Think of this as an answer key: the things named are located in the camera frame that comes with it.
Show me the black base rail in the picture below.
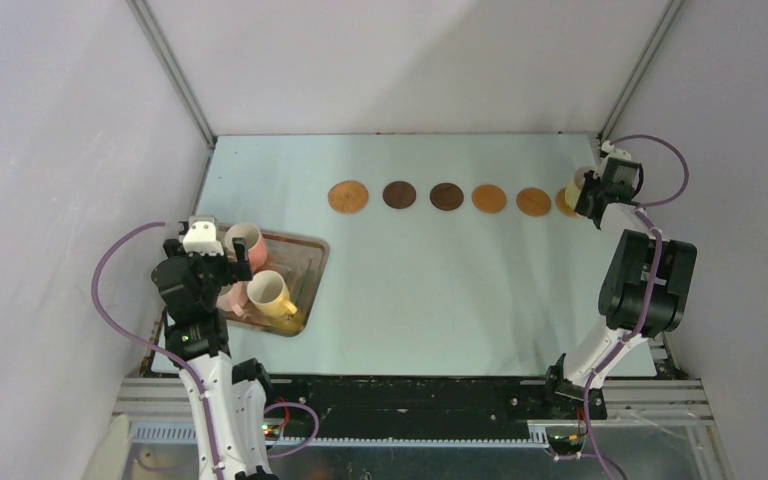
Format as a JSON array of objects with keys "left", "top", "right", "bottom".
[{"left": 267, "top": 375, "right": 607, "bottom": 441}]

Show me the light wooden coaster front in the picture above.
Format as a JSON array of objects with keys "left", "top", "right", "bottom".
[{"left": 516, "top": 187, "right": 552, "bottom": 217}]

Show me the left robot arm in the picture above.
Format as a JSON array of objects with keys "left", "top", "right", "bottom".
[{"left": 151, "top": 239, "right": 276, "bottom": 479}]

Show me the pink cup front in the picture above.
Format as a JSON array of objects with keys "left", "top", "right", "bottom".
[{"left": 216, "top": 281, "right": 249, "bottom": 317}]

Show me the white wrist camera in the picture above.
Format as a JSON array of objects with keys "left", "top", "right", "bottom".
[
  {"left": 597, "top": 140, "right": 632, "bottom": 176},
  {"left": 179, "top": 215, "right": 225, "bottom": 257}
]

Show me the light yellow-green cup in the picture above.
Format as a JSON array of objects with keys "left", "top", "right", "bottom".
[{"left": 562, "top": 167, "right": 596, "bottom": 211}]

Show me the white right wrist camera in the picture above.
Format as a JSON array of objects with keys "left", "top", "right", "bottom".
[{"left": 597, "top": 140, "right": 632, "bottom": 176}]

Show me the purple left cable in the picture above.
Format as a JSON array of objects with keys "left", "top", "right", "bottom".
[{"left": 91, "top": 221, "right": 226, "bottom": 480}]

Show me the purple wire loop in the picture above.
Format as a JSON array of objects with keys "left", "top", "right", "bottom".
[{"left": 244, "top": 397, "right": 319, "bottom": 462}]

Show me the pink cup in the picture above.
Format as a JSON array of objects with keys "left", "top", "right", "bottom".
[
  {"left": 216, "top": 281, "right": 249, "bottom": 317},
  {"left": 223, "top": 223, "right": 268, "bottom": 272}
]

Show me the woven rattan coaster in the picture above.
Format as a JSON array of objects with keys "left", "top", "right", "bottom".
[
  {"left": 327, "top": 180, "right": 369, "bottom": 214},
  {"left": 555, "top": 188, "right": 581, "bottom": 218}
]

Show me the metal tray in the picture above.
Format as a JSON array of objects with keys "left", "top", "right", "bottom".
[{"left": 219, "top": 225, "right": 329, "bottom": 337}]

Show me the dark wooden coaster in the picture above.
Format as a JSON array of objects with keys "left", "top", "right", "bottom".
[
  {"left": 429, "top": 182, "right": 464, "bottom": 211},
  {"left": 382, "top": 180, "right": 417, "bottom": 210}
]

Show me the yellow cup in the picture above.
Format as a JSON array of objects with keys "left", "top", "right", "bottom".
[{"left": 246, "top": 270, "right": 298, "bottom": 318}]

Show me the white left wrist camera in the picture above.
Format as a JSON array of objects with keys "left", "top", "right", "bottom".
[{"left": 179, "top": 215, "right": 225, "bottom": 257}]

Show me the pink cup rear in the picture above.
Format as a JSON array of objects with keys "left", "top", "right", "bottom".
[{"left": 223, "top": 223, "right": 268, "bottom": 272}]

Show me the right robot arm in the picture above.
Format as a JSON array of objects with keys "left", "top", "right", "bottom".
[{"left": 541, "top": 155, "right": 698, "bottom": 419}]

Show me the light wooden coaster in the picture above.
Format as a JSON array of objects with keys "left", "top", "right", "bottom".
[
  {"left": 516, "top": 187, "right": 552, "bottom": 217},
  {"left": 471, "top": 184, "right": 507, "bottom": 214}
]

